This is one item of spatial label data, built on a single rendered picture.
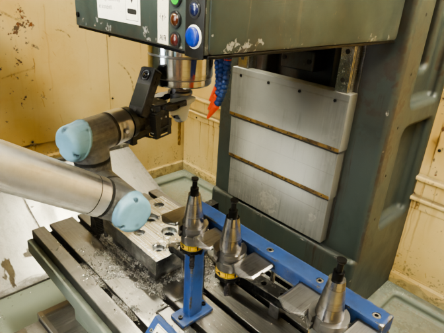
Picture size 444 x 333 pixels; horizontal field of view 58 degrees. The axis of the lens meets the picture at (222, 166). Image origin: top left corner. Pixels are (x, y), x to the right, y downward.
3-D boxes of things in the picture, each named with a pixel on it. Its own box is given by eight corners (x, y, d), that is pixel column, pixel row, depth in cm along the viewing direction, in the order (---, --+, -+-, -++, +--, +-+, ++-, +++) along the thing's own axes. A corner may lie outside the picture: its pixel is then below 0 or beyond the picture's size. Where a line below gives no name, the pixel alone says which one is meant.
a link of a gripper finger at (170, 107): (178, 103, 101) (148, 110, 96) (178, 96, 100) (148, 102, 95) (190, 108, 98) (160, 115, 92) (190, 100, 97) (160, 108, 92)
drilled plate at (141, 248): (156, 276, 111) (155, 261, 109) (103, 230, 129) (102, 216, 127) (217, 245, 125) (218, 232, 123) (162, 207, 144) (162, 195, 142)
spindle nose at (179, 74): (224, 82, 103) (227, 34, 98) (184, 93, 91) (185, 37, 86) (177, 73, 111) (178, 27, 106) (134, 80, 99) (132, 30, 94)
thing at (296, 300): (299, 321, 63) (300, 318, 63) (273, 302, 66) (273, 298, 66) (324, 301, 67) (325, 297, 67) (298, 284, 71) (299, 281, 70)
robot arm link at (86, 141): (56, 161, 82) (49, 121, 79) (99, 144, 90) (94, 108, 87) (80, 172, 78) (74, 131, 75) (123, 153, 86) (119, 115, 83)
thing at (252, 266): (248, 284, 70) (248, 281, 70) (226, 269, 73) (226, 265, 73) (273, 268, 74) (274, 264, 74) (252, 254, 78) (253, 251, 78)
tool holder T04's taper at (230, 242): (246, 247, 77) (250, 217, 74) (232, 257, 74) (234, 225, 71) (228, 237, 80) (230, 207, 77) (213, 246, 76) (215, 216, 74)
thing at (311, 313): (355, 330, 63) (358, 318, 62) (328, 347, 60) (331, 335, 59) (324, 305, 68) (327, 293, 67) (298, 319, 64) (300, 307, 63)
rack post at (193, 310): (183, 330, 99) (186, 226, 87) (170, 317, 103) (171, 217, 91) (213, 310, 106) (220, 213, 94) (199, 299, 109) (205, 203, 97)
